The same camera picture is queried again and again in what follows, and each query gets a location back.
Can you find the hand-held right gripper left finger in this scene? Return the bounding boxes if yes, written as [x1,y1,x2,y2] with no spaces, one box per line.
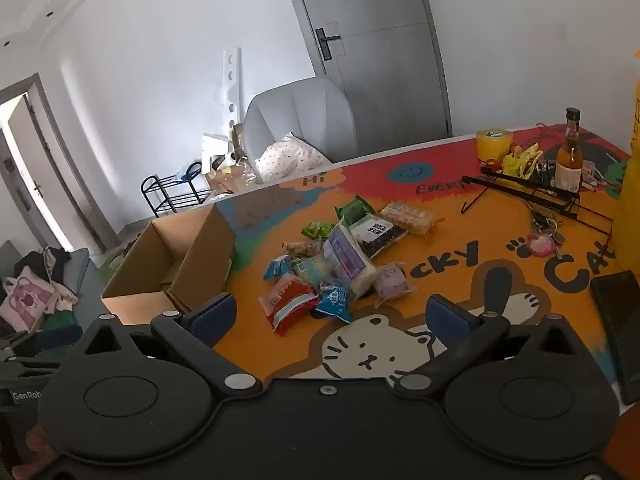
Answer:
[65,292,263,402]

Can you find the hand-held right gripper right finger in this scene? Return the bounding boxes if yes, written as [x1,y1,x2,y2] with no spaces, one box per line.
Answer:
[392,294,591,402]

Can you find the brown cardboard box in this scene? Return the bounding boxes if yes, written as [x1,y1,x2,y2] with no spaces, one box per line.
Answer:
[100,204,237,328]

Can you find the large purple snack packet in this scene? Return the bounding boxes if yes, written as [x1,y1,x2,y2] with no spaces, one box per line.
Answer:
[322,224,378,301]

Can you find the dark green snack packet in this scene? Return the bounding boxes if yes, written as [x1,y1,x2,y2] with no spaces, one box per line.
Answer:
[334,196,376,226]

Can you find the small purple snack packet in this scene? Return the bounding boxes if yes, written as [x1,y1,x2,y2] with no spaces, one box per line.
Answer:
[372,262,417,306]

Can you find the red snack packet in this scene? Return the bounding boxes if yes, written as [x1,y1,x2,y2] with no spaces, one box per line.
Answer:
[258,275,321,333]

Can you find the blue snack packet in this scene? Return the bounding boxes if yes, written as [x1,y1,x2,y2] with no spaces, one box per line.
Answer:
[263,255,306,282]

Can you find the green cloth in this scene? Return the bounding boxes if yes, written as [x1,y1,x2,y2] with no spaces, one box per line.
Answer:
[40,310,83,333]

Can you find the colourful printed table mat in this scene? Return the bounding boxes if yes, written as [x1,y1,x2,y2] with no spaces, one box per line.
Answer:
[212,122,640,411]

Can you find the pink tote bag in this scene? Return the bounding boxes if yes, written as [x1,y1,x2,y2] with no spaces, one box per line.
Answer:
[0,266,58,333]

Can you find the cream snack packet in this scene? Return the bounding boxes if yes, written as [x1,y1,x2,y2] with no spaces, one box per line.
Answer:
[281,239,326,258]

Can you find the pale white snack packet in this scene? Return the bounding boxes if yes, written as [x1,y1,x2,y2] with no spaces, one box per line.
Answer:
[295,255,333,291]

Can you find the clear biscuit pack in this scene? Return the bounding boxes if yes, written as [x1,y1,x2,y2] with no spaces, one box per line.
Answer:
[379,202,443,237]

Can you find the black white snack packet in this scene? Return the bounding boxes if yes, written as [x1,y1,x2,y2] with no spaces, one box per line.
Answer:
[349,214,408,260]

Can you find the green frog rug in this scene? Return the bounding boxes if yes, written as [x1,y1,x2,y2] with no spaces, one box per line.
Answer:
[92,242,136,273]

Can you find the small blue white packet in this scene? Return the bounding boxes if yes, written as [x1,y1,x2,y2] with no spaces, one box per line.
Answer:
[311,285,352,322]

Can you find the beige cloth bag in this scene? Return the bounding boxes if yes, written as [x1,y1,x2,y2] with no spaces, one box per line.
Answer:
[45,247,78,311]

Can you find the black shoe rack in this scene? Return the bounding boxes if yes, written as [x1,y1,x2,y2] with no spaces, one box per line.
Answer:
[141,162,208,218]

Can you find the light green snack packet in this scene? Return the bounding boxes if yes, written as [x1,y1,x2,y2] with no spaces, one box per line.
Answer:
[301,221,337,240]

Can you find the grey sofa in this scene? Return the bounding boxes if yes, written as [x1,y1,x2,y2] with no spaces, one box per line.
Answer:
[0,240,108,361]

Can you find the black clothing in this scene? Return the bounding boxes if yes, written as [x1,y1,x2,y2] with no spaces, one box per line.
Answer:
[15,247,71,286]

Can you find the cardboard boxes on floor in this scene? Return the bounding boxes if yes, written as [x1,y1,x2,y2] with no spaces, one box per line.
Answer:
[202,160,266,196]

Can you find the bunch of keys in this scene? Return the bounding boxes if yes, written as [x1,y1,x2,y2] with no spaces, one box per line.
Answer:
[530,212,566,246]

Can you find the black flat device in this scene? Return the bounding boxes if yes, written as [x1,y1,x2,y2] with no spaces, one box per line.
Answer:
[590,270,640,406]

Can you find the yellow green toy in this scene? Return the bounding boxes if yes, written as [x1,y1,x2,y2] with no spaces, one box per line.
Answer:
[502,144,546,178]

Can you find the polka dot pillow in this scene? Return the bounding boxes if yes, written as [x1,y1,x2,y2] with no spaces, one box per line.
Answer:
[255,132,333,181]

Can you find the yellow tape roll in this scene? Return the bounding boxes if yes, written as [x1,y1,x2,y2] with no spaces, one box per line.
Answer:
[475,128,513,163]

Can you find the glass bottle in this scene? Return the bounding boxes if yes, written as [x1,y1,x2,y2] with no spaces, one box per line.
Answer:
[555,107,583,193]

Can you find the open grey door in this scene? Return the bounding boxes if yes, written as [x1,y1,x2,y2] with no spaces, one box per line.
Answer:
[0,72,108,256]

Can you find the yellow container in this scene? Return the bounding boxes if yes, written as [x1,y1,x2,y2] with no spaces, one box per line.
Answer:
[612,50,640,273]

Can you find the grey chair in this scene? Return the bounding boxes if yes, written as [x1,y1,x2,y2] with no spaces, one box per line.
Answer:
[242,76,360,181]

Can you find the white board with holes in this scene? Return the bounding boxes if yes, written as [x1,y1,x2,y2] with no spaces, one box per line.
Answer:
[210,47,242,136]

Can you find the pink keychain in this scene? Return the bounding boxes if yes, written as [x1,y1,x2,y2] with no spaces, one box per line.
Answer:
[525,232,558,258]

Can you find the black wire rack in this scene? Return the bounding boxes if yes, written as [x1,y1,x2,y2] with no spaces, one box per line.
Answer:
[460,162,613,236]

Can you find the black door handle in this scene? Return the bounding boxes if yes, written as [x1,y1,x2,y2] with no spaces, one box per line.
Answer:
[315,22,347,61]

